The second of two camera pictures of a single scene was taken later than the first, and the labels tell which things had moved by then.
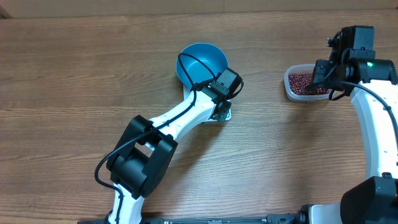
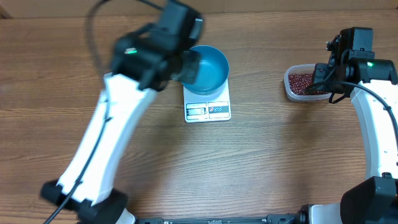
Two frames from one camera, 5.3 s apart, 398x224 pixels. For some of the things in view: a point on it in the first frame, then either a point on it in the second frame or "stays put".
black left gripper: (224, 114) -> (193, 61)
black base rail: (293, 218) stays put
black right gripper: (321, 71) stays put
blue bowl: (199, 63) stays put
